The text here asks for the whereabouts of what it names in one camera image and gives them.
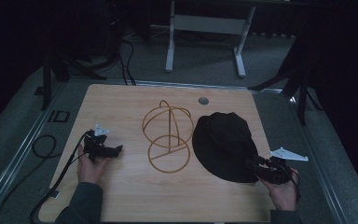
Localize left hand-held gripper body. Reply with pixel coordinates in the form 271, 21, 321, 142
83, 123, 114, 163

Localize person's right hand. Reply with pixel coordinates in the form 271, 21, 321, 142
259, 167, 300, 212

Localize black floor cables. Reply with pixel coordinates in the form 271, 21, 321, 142
117, 36, 137, 87

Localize person's left hand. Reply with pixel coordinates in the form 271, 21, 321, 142
76, 144, 110, 186

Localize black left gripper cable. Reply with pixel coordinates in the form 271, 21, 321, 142
29, 131, 91, 224

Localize black floor cable loop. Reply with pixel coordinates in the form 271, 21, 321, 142
0, 133, 58, 224

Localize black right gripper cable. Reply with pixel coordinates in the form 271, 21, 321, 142
278, 162, 302, 201

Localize wire hat stand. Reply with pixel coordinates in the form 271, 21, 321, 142
141, 99, 196, 175

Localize white metal desk frame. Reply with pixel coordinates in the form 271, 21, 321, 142
164, 0, 257, 78

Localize black bucket hat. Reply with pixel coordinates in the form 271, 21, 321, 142
191, 111, 261, 184

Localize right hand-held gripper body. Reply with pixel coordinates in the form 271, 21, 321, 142
258, 147, 310, 186

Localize black tripod stand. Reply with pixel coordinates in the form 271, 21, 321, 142
247, 60, 324, 126
33, 50, 108, 112

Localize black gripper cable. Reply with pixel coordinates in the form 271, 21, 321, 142
29, 131, 91, 224
278, 162, 302, 201

